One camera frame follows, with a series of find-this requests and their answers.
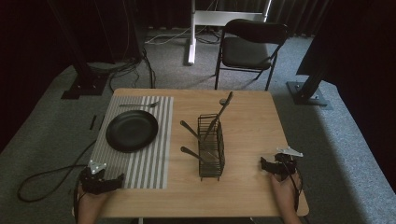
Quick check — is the person's left hand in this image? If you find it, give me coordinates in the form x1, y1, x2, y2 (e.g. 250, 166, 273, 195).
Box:
77, 185, 110, 213

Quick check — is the person's right hand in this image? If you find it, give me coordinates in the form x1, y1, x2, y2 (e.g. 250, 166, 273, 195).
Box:
270, 171, 304, 209

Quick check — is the white metal desk frame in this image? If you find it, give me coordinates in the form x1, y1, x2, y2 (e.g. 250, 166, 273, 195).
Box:
186, 0, 274, 66

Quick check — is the bundle of black floor cables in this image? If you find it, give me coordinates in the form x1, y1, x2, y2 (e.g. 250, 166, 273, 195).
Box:
87, 46, 157, 93

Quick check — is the long black-handled cutlery piece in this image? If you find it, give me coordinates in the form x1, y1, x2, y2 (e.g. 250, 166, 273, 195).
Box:
203, 91, 234, 143

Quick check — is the black folding chair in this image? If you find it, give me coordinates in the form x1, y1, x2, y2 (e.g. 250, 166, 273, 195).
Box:
214, 18, 290, 91

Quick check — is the silver fork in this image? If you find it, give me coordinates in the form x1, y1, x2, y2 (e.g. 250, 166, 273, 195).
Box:
119, 100, 161, 109

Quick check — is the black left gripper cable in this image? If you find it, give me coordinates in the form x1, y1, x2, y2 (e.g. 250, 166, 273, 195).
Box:
16, 139, 98, 203

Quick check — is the white floor cable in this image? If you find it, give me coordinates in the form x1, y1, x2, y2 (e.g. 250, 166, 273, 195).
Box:
144, 25, 192, 46

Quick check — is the grey white striped placemat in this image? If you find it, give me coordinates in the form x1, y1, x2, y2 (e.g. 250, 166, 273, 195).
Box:
90, 95, 175, 190

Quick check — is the black stand with base plate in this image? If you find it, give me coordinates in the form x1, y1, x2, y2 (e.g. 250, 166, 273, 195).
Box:
46, 0, 110, 101
286, 59, 333, 110

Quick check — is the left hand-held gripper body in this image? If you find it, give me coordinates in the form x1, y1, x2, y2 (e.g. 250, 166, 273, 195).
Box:
79, 160, 114, 196

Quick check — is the black wire cutlery basket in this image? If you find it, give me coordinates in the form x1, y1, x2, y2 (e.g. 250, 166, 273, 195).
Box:
197, 113, 226, 182

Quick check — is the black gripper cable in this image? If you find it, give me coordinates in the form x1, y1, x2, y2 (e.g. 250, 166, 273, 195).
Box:
279, 154, 304, 214
16, 139, 98, 203

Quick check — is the black round plate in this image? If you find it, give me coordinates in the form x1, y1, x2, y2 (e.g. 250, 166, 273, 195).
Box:
105, 109, 160, 154

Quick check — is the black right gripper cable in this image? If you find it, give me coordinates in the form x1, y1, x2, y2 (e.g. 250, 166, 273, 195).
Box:
279, 154, 304, 214

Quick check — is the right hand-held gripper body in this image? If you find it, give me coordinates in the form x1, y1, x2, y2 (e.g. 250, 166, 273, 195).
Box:
270, 146, 304, 182

